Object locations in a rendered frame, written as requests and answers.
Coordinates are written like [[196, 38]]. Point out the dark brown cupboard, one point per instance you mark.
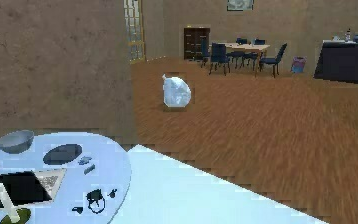
[[192, 43]]

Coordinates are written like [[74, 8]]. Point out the dark counter with pale top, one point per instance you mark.
[[345, 61]]

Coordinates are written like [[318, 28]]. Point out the window with yellow frame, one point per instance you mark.
[[134, 30]]

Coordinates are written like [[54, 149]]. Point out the white tied bag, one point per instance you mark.
[[176, 92]]

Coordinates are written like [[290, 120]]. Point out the small grey flat object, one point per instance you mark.
[[84, 160], [89, 169]]

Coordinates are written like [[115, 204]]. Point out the grey bowl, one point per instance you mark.
[[14, 141]]

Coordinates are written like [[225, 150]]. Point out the small black object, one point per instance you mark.
[[77, 210], [112, 193]]

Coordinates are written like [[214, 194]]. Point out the blue and purple bin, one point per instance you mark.
[[298, 65]]

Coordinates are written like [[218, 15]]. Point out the framed wall picture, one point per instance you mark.
[[240, 4]]

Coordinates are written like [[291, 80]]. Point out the white candle on green base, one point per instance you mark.
[[5, 198]]

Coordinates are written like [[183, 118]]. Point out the dark oval plate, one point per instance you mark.
[[62, 154]]

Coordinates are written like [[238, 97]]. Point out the light wooden dining table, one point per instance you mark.
[[250, 46]]

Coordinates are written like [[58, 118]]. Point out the black laptop with grey keyboard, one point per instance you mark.
[[20, 188]]

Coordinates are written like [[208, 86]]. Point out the dark blue dining chair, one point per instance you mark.
[[241, 41], [218, 53], [273, 60], [259, 42], [204, 50]]

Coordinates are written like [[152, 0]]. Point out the small dark bottle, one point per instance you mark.
[[347, 35]]

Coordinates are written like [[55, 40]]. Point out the round pale blue table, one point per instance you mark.
[[113, 176]]

